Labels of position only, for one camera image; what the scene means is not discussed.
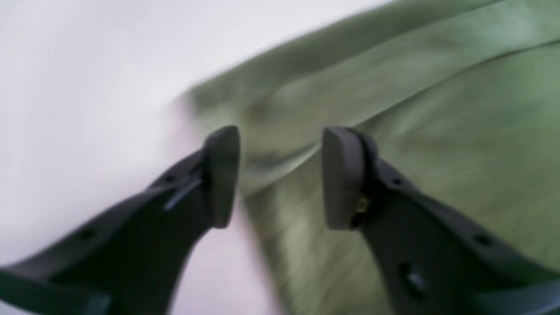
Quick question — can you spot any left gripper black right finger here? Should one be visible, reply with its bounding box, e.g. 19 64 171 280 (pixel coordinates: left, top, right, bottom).
322 127 560 315

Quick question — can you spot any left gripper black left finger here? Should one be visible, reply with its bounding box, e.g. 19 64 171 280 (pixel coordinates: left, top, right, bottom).
0 126 240 315

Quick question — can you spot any olive green T-shirt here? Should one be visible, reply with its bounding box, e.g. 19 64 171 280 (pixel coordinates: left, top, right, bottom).
188 0 560 315

